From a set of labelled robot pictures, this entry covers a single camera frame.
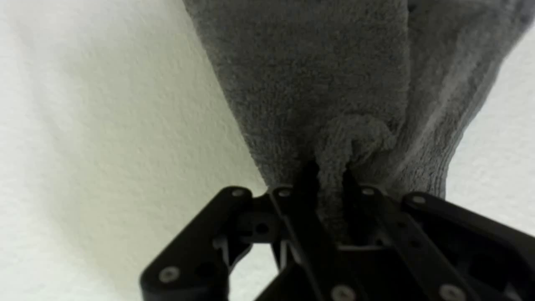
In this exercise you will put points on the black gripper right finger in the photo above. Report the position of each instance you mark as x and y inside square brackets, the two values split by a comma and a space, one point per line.
[423, 244]

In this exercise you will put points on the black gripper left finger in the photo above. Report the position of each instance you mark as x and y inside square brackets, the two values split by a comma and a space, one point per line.
[301, 239]

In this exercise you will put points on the grey towel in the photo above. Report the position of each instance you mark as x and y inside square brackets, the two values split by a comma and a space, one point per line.
[334, 72]

